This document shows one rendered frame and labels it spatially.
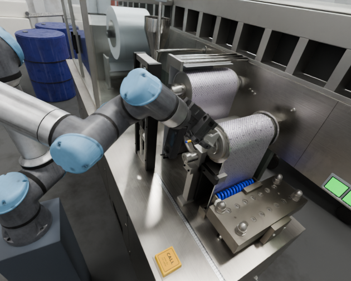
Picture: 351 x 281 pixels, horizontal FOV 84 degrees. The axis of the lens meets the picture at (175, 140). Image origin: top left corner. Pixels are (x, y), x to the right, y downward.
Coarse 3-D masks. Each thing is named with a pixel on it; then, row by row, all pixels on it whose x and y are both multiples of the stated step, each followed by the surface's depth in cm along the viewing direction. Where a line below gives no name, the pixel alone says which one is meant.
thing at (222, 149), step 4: (216, 128) 66; (208, 132) 69; (212, 132) 67; (216, 132) 65; (220, 132) 64; (220, 136) 64; (220, 140) 64; (224, 140) 63; (220, 144) 65; (224, 144) 63; (204, 148) 73; (220, 148) 65; (224, 148) 64; (220, 152) 66; (224, 152) 65; (212, 156) 70; (216, 156) 68; (220, 156) 66
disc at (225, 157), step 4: (220, 128) 64; (224, 132) 63; (224, 136) 63; (228, 140) 62; (228, 144) 62; (228, 148) 63; (228, 152) 63; (208, 156) 73; (224, 156) 66; (228, 156) 64; (212, 160) 72; (216, 160) 70; (220, 160) 68; (224, 160) 66
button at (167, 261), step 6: (162, 252) 69; (168, 252) 69; (174, 252) 70; (156, 258) 68; (162, 258) 68; (168, 258) 68; (174, 258) 68; (162, 264) 66; (168, 264) 66; (174, 264) 66; (180, 264) 67; (162, 270) 65; (168, 270) 65; (174, 270) 67
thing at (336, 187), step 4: (332, 180) 68; (336, 180) 67; (328, 184) 69; (332, 184) 68; (336, 184) 67; (340, 184) 66; (328, 188) 70; (332, 188) 68; (336, 188) 67; (340, 188) 66; (344, 188) 65; (336, 192) 68; (340, 192) 66
